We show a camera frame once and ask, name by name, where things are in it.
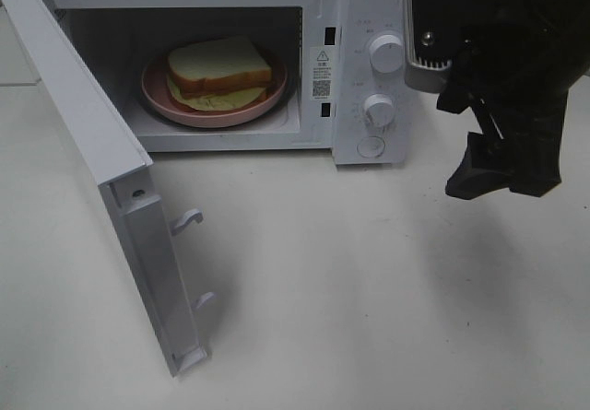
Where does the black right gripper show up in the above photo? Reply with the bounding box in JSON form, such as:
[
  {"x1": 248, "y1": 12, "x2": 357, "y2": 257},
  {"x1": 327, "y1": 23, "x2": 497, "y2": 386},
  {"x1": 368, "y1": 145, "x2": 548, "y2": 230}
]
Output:
[{"x1": 404, "y1": 0, "x2": 589, "y2": 198}]

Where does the white microwave knob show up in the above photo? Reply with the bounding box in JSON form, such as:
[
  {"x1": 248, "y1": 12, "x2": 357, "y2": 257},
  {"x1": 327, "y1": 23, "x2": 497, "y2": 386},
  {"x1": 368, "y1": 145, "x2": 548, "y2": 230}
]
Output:
[
  {"x1": 369, "y1": 33, "x2": 404, "y2": 74},
  {"x1": 363, "y1": 94, "x2": 395, "y2": 128}
]

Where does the round door release button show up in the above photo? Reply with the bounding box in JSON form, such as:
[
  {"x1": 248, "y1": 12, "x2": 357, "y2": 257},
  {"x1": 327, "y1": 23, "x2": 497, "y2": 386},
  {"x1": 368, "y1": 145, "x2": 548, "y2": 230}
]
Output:
[{"x1": 357, "y1": 136, "x2": 385, "y2": 158}]

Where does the white bread sandwich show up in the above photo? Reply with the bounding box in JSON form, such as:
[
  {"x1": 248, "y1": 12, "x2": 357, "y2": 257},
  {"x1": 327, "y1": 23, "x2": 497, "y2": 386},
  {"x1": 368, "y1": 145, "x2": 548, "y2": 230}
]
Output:
[{"x1": 166, "y1": 36, "x2": 273, "y2": 111}]

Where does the pink round plate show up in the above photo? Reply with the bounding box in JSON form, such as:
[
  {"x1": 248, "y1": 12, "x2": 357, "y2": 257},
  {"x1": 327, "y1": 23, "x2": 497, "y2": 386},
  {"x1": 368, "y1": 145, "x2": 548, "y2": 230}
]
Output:
[{"x1": 141, "y1": 49, "x2": 290, "y2": 129}]

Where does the white microwave door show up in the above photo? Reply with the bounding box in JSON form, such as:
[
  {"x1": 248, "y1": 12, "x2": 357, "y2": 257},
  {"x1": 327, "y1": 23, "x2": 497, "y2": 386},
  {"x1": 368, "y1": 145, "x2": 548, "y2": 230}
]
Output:
[{"x1": 1, "y1": 0, "x2": 213, "y2": 377}]

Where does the white warning label sticker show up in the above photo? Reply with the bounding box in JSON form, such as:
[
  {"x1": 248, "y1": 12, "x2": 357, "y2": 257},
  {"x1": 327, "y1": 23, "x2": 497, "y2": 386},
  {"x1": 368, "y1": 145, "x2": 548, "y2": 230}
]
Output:
[{"x1": 309, "y1": 46, "x2": 336, "y2": 101}]

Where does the glass microwave turntable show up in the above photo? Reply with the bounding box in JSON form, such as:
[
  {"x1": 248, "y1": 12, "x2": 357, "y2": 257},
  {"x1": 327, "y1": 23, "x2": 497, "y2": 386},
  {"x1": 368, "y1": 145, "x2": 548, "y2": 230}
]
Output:
[{"x1": 167, "y1": 74, "x2": 296, "y2": 126}]

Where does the white microwave oven body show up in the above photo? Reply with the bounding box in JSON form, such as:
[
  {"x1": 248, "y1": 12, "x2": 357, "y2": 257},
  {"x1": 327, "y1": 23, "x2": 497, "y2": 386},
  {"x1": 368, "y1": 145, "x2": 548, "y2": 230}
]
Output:
[{"x1": 43, "y1": 0, "x2": 420, "y2": 165}]

